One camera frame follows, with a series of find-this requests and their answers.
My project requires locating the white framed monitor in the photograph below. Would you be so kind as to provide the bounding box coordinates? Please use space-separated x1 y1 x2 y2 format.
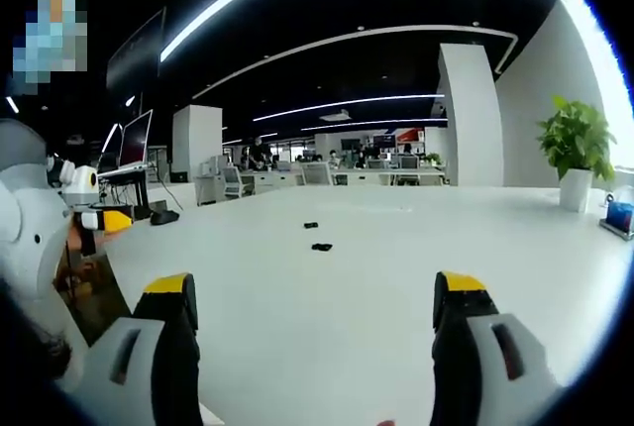
117 108 155 170

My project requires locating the white worn device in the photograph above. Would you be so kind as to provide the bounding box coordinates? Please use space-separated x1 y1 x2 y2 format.
0 118 91 390

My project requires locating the green potted plant white pot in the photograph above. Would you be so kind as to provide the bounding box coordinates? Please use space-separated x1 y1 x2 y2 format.
536 95 618 213

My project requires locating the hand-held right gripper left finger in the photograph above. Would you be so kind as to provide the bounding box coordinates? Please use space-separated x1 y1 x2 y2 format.
73 271 204 426

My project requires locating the grey mesh office chair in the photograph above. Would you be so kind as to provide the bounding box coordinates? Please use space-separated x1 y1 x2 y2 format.
221 165 245 199
300 162 335 187

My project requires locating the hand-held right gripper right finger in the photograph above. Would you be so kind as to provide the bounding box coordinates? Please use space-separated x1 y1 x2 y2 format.
430 270 566 426

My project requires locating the blue box on tray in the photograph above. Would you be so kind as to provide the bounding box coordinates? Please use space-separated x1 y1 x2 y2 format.
597 197 634 240

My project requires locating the row of white office desks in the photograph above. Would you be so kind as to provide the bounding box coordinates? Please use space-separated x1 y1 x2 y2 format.
194 161 448 205

